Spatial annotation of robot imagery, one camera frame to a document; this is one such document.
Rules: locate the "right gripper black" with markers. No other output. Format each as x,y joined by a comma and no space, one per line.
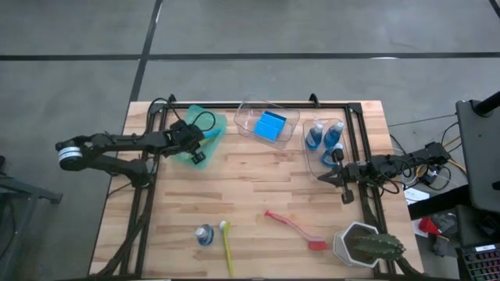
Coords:
354,172

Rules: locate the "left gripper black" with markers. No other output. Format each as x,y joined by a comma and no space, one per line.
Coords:
185,138

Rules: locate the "blue dish brush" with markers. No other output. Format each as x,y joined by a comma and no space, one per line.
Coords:
211,134

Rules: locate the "blue dish soap bottle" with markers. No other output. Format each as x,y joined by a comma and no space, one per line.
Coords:
328,158
204,235
333,136
313,138

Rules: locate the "red dish brush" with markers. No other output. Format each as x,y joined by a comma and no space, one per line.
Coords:
318,245

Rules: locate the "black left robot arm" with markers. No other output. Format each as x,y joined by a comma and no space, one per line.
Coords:
117,140

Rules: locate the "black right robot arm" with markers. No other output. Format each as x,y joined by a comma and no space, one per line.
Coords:
390,164

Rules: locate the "green translucent plastic tray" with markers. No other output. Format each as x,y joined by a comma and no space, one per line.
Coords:
218,142

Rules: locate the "narrow clear plastic bin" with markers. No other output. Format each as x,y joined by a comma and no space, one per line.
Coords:
312,168

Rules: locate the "wide clear plastic bin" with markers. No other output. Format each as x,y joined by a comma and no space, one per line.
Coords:
246,129

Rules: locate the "white hexagonal plant pot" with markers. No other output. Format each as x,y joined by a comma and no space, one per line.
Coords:
340,244

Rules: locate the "white paper sheet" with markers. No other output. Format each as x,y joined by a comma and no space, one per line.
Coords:
414,194

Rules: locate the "green cactus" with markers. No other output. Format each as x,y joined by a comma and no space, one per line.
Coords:
381,246

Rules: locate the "red plastic object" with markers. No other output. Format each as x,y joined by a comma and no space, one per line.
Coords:
429,226

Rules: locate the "grey fabric item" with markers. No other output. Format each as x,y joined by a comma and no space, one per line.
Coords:
445,224

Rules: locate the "laptop with backlit keyboard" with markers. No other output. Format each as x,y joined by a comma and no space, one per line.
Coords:
482,265

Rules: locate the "black aluminium table frame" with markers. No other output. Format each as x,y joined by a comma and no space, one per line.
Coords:
254,105

